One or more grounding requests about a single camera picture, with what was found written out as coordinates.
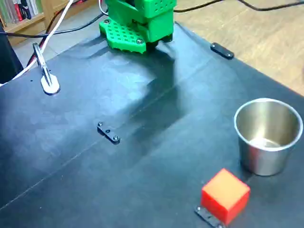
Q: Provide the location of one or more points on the stainless steel cup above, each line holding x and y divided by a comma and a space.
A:
261, 161

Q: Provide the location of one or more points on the wooden bookshelf with books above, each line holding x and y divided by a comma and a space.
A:
35, 19

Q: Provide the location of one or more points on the black stand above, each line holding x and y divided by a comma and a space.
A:
8, 59

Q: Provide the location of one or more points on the silver metal clamp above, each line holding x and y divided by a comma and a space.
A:
47, 76

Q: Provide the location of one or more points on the red cube block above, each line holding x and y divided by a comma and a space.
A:
223, 197

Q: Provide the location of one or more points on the black flat screwed bracket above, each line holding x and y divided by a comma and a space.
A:
108, 135
222, 50
207, 215

